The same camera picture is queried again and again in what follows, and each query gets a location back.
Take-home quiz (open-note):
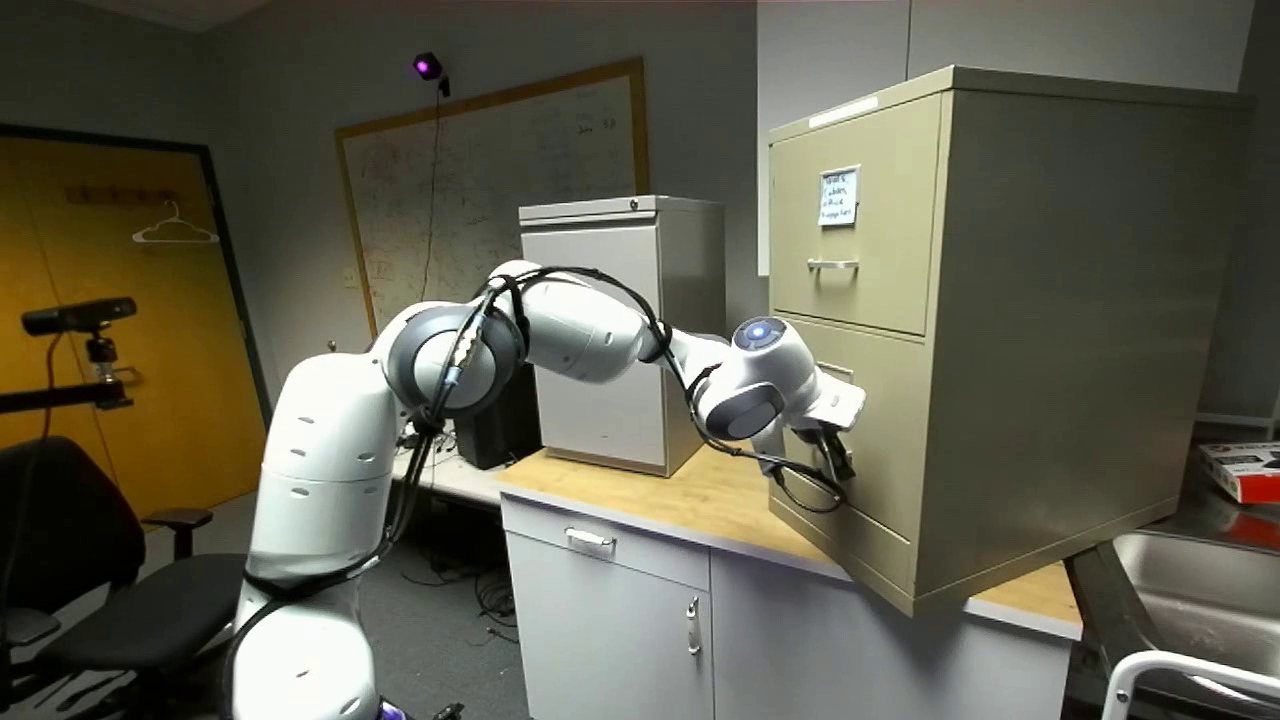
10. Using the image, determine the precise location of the beige metal file cabinet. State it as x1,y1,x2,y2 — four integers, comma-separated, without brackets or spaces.
759,65,1256,618

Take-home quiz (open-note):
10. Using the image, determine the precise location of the white tube frame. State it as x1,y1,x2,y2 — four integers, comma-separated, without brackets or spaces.
1096,647,1280,720

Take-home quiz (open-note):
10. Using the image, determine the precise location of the steel sink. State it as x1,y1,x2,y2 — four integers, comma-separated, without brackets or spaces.
1112,522,1280,694

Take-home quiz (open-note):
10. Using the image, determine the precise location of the beige drawer with paper label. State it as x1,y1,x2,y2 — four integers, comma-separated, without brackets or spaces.
768,90,952,335

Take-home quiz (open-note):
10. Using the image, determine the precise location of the red and white box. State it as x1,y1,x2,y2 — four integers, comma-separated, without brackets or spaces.
1191,434,1280,513

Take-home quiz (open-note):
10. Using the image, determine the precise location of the wire clothes hanger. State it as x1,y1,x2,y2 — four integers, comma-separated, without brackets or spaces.
129,205,225,253

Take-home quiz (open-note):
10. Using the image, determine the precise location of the white base cabinet wooden top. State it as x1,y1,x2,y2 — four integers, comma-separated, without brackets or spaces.
497,444,1088,720

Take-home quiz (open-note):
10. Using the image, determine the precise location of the silver handle of labelled drawer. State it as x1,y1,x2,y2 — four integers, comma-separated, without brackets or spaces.
805,253,863,291

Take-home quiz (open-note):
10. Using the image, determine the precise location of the grey metal file cabinet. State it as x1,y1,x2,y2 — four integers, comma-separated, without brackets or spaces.
515,193,731,479

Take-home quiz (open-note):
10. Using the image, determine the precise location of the white paper label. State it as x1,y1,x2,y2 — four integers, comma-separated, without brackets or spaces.
814,163,863,231

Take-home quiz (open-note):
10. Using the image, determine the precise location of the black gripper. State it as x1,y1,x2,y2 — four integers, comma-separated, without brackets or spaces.
814,421,860,489

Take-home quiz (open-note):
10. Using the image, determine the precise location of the wood framed whiteboard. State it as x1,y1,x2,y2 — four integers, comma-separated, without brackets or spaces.
334,51,656,335

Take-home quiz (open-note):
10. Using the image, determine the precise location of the orange door panel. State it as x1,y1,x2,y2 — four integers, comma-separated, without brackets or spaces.
0,118,272,520

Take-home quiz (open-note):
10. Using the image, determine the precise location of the beige drawer with label holder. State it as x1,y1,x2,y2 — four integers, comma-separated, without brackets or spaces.
786,317,933,573

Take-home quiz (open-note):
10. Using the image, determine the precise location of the purple lit wall camera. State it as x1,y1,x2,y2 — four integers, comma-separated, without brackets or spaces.
408,48,455,100

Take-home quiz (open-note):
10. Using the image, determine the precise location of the black computer box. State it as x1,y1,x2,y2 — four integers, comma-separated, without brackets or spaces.
455,363,544,473

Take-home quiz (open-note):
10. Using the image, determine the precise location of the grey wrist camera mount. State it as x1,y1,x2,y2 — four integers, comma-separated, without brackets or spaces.
799,366,872,432

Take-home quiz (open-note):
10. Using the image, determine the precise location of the vertical silver cabinet pull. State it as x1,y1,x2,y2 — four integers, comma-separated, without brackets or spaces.
679,591,708,658

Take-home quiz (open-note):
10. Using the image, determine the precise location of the horizontal silver cabinet pull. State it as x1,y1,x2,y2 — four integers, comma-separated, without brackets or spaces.
561,522,622,559

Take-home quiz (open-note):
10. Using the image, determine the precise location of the black office chair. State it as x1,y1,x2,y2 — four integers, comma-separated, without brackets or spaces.
0,434,253,703

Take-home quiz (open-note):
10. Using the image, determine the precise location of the cluttered white desk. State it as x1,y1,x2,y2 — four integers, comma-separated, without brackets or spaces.
391,434,536,513

